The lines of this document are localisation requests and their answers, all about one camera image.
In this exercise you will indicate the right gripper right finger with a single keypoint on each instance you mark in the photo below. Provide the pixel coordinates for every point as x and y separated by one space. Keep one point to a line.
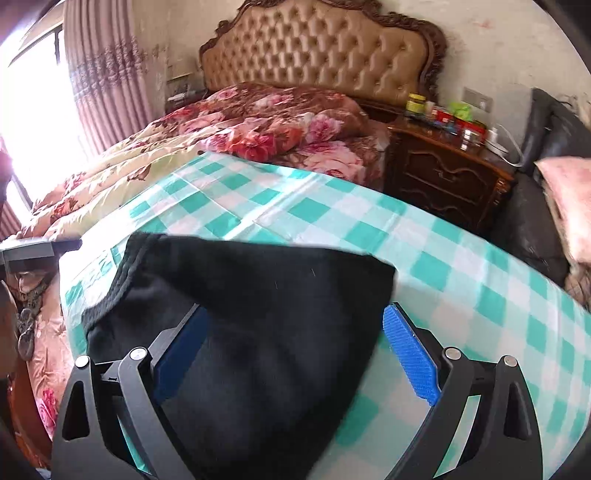
504 441

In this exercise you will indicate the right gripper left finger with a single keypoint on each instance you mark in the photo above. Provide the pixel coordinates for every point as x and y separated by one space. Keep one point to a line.
111 424

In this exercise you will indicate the black pants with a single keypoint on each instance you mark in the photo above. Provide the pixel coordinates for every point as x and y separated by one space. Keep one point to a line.
292 332

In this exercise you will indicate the far side bedside table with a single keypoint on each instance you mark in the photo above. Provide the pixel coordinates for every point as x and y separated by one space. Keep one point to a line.
182 90

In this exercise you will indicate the black leather armchair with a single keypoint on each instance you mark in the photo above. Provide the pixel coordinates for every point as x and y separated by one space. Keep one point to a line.
525 227

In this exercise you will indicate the pink curtain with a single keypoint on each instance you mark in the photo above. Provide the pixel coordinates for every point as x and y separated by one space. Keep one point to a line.
106 74

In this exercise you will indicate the pink floral pillow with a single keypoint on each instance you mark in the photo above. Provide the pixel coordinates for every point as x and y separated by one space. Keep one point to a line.
568 180

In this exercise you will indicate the dark wooden nightstand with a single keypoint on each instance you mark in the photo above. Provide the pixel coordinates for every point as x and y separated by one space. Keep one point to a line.
441 173

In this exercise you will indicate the floral red pink quilt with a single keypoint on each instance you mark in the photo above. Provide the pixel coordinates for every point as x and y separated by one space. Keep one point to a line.
299 127

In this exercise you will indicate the round metal tin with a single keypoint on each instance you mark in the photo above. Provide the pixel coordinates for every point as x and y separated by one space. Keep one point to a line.
471 139

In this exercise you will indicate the green crumpled bag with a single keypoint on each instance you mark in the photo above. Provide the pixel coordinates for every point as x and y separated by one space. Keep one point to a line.
462 110

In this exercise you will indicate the yellow lidded jar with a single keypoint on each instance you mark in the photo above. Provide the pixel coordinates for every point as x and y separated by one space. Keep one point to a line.
416 105

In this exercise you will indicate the tufted tan leather headboard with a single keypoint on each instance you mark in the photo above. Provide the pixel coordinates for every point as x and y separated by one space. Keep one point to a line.
348 46

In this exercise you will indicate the white charger with cable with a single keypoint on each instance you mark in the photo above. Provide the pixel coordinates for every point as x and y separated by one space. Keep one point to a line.
512 155

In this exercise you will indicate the wall power outlet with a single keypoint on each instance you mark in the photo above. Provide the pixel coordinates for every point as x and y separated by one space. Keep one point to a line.
477 100

